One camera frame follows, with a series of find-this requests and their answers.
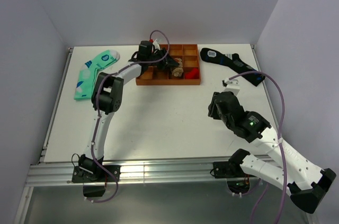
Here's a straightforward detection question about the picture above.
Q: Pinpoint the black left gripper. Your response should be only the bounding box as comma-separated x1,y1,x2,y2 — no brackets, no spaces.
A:
147,48,179,72

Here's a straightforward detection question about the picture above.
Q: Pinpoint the brown argyle sock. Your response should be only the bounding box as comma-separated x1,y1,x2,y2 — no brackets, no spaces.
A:
171,58,183,78

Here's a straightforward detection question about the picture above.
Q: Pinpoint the orange compartment tray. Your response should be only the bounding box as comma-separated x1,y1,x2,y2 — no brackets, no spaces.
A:
136,44,201,86

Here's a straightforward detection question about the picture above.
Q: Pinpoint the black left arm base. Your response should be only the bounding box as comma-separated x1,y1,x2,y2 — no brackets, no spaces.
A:
71,165,121,198

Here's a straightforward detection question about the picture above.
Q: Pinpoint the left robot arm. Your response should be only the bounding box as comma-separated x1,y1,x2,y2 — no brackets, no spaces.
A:
78,40,178,181

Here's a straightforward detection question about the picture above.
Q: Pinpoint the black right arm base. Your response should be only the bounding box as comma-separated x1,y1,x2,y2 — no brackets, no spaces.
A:
209,161,261,197

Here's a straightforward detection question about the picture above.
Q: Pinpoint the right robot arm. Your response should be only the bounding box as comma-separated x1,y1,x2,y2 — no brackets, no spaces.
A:
208,92,336,214

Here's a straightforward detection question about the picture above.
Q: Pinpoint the red rolled sock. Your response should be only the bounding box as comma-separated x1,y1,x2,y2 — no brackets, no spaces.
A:
184,68,200,80

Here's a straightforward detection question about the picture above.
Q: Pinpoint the black blue sock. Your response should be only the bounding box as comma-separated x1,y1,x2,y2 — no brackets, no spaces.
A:
200,48,265,86

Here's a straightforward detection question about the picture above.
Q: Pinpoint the mint green sock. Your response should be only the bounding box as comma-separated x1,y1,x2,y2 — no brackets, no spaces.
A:
74,50,120,101

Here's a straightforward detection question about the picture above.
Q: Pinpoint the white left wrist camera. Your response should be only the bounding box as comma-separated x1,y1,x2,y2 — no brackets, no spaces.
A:
149,39,161,50

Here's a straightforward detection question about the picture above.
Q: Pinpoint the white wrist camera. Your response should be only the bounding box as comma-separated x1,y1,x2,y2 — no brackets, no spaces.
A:
149,39,161,50
222,79,240,96

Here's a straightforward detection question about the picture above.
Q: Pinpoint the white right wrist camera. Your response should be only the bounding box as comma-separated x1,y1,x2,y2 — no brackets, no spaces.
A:
222,79,240,96

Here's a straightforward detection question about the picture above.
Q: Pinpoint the aluminium frame rail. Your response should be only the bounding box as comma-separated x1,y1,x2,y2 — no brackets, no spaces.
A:
24,157,229,187

